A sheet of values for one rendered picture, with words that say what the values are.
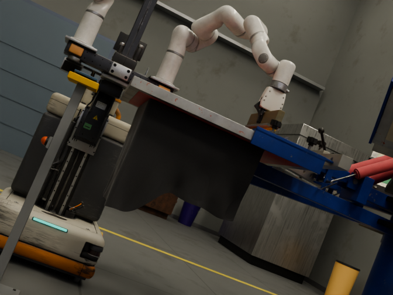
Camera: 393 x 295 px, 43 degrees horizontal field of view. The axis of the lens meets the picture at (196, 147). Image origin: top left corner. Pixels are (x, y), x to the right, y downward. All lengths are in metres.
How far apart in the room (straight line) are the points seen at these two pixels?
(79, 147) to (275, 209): 5.14
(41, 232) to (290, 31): 9.01
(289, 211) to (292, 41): 4.48
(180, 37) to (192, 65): 7.67
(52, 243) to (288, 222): 5.49
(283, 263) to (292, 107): 4.11
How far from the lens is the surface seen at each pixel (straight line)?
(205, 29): 2.56
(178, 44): 2.59
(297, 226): 7.91
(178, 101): 1.81
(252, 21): 2.41
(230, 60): 10.50
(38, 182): 2.18
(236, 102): 10.47
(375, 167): 2.33
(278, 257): 7.87
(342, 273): 7.44
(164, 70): 2.56
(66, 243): 2.75
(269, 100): 2.19
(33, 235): 2.74
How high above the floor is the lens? 0.71
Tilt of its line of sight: 4 degrees up
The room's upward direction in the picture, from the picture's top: 23 degrees clockwise
